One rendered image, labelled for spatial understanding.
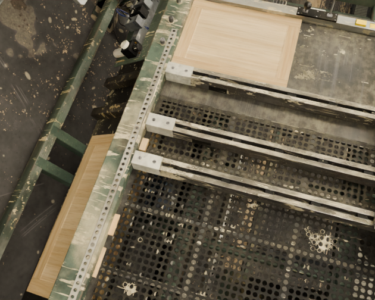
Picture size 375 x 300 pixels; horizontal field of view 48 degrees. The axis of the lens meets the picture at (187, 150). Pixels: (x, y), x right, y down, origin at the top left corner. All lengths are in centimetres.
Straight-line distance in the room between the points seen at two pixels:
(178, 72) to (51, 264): 114
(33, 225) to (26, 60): 95
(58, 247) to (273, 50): 146
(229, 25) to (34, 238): 161
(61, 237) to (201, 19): 133
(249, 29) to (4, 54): 135
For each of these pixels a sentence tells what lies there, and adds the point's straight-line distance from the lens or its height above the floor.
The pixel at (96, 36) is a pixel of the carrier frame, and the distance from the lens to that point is 273.
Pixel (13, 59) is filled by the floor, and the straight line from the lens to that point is 260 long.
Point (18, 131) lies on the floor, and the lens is 255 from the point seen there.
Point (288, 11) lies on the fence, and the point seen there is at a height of 130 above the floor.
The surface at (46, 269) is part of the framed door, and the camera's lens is 228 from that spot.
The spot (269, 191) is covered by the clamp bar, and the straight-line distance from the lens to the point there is 174.
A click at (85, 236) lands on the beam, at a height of 85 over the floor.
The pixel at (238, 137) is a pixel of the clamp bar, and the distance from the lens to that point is 181.
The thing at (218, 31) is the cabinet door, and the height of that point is 103.
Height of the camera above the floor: 226
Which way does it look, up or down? 40 degrees down
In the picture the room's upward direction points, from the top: 87 degrees clockwise
